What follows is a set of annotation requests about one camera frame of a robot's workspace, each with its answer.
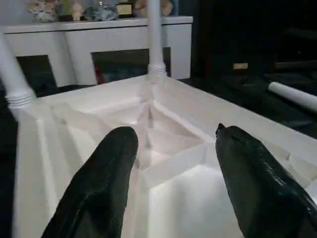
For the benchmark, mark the white plastic table top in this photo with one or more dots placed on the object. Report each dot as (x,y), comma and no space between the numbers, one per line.
(183,134)

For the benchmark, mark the white sideboard cabinet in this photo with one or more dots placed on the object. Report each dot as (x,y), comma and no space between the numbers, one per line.
(74,39)

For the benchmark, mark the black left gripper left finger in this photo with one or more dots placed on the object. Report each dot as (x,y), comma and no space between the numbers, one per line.
(99,193)

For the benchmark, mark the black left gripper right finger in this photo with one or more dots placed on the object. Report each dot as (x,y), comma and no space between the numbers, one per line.
(262,188)

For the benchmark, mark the small yellow label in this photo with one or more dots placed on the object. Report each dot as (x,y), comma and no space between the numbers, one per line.
(240,66)

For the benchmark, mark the white plastic table leg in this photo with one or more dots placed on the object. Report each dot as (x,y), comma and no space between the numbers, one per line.
(155,39)
(297,95)
(15,79)

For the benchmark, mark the grey crumpled object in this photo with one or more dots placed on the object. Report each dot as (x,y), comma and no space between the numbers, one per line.
(101,12)

